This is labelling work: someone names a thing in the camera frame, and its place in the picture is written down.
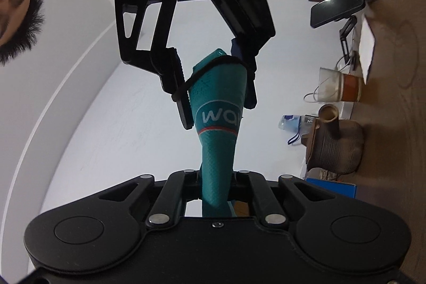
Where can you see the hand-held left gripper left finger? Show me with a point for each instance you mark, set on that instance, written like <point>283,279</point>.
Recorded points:
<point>193,186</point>

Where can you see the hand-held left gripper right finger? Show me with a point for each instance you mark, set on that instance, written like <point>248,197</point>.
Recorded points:
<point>238,186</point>

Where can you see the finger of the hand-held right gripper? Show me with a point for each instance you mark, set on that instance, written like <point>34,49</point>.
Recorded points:
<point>173,71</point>
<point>237,49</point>

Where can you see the teal shopping bag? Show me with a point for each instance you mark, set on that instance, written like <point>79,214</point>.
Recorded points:
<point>216,137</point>

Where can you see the clear water bottle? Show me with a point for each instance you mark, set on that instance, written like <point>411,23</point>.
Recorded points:
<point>294,124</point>

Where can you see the blue cardboard box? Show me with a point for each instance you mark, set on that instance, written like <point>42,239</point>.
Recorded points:
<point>332,188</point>

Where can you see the black smartphone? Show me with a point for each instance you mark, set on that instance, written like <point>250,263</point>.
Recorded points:
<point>336,6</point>

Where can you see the black phone stand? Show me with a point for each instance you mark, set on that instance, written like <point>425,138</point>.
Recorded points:
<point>347,27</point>

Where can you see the white orange cup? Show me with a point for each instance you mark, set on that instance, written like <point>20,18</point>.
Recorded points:
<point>349,87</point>

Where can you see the white paper sheet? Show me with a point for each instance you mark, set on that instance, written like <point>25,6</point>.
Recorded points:
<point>367,44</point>

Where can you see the person's head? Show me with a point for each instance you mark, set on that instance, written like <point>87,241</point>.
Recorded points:
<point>16,4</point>

